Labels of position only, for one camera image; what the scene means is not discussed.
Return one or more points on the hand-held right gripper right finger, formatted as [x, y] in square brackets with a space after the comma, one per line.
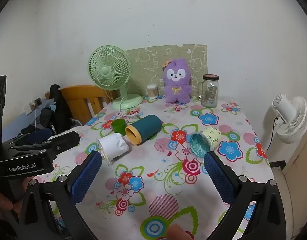
[219, 180]

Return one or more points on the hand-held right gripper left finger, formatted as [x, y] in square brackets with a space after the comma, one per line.
[84, 180]

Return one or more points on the person's right hand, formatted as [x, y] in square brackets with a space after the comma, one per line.
[178, 233]

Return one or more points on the pale yellow cup teal inside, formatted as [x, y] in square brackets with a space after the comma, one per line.
[199, 145]

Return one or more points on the teal cup with yellow rim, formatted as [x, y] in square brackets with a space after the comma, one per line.
[148, 127]

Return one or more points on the black bag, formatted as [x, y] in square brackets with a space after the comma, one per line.
[59, 110]

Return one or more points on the wall power outlet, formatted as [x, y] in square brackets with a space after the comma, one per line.
[38, 101]

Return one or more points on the white standing fan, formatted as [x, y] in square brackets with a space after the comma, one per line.
[287, 111]

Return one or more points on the green desk fan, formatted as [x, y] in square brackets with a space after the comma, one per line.
[104, 71]

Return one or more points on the dark clothes pile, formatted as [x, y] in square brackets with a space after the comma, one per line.
[39, 130]

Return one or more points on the purple plush toy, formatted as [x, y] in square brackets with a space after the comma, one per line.
[177, 90]

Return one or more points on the person's left hand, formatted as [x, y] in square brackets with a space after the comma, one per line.
[2, 206]

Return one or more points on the clear cup with white paper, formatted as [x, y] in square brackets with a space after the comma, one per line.
[114, 146]

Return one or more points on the wooden chair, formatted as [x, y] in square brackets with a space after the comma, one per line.
[76, 101]

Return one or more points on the small green cup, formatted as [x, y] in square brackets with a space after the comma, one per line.
[118, 127]

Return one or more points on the cotton swab container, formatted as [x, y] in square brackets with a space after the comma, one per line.
[152, 91]

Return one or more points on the glass jar with lid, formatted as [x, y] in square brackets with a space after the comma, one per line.
[209, 93]

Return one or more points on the floral tablecloth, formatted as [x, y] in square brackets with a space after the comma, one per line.
[153, 182]

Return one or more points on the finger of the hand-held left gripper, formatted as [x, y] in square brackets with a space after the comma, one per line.
[66, 141]

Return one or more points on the beige cabinet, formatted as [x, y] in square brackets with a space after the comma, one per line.
[302, 187]

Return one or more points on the green elephant printed mat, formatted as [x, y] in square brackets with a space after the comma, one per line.
[148, 57]

